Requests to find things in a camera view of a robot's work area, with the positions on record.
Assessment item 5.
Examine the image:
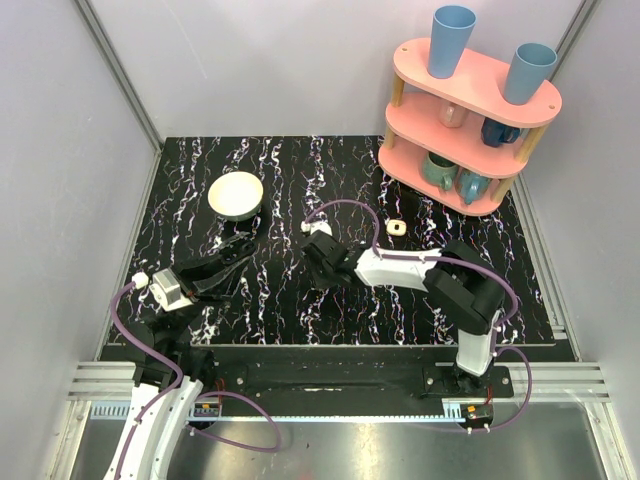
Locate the white earbud case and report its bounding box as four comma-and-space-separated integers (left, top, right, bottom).
386, 219, 407, 236

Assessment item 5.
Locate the cream and green bowl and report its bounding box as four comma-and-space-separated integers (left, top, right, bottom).
207, 171, 264, 222

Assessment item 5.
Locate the pink three-tier shelf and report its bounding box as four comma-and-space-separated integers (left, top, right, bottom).
378, 38, 562, 216

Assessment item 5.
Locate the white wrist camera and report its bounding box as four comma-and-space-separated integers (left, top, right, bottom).
301, 220, 333, 237
131, 268, 194, 312

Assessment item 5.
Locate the right blue plastic cup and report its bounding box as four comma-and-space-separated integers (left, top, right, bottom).
503, 42, 558, 105

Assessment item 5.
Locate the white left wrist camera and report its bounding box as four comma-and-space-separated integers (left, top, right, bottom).
131, 268, 194, 312

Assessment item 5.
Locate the dark blue mug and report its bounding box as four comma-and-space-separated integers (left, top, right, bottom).
481, 117, 521, 148

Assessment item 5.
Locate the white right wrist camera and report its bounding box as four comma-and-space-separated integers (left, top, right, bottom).
301, 220, 333, 237

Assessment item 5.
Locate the light blue mug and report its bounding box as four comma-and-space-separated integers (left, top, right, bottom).
456, 169, 492, 205

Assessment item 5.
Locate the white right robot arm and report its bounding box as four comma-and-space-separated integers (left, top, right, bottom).
302, 231, 505, 397

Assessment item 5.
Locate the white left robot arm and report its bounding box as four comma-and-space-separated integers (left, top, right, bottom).
105, 253, 249, 479

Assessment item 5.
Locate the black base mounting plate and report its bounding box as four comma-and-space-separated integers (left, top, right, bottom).
206, 345, 514, 400

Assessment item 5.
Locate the green ceramic mug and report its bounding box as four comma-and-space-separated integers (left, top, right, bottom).
421, 152, 459, 191

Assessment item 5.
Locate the left blue plastic cup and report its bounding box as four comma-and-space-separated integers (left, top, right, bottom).
427, 5, 477, 79

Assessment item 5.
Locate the pink mug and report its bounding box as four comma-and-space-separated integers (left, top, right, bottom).
439, 100, 469, 128

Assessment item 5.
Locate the blue plastic cup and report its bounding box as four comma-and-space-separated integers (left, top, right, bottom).
503, 42, 558, 105
427, 5, 477, 79

